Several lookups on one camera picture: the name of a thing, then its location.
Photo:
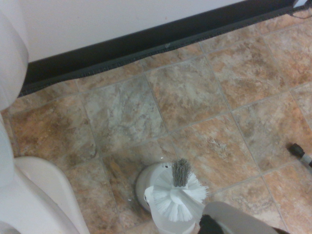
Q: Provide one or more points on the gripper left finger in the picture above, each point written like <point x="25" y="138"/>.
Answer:
<point x="209" y="225"/>

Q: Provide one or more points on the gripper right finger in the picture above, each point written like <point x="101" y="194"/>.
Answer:
<point x="280" y="231"/>

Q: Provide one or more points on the white toilet brush holder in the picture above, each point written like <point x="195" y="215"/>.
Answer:
<point x="146" y="180"/>

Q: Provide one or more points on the white toilet bowl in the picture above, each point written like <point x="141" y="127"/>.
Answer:
<point x="44" y="195"/>

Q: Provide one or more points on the white toilet tank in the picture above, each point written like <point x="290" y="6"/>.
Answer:
<point x="12" y="48"/>

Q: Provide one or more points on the black tripod leg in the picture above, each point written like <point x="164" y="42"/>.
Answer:
<point x="298" y="151"/>

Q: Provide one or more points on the black baseboard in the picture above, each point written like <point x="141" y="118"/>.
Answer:
<point x="146" y="44"/>

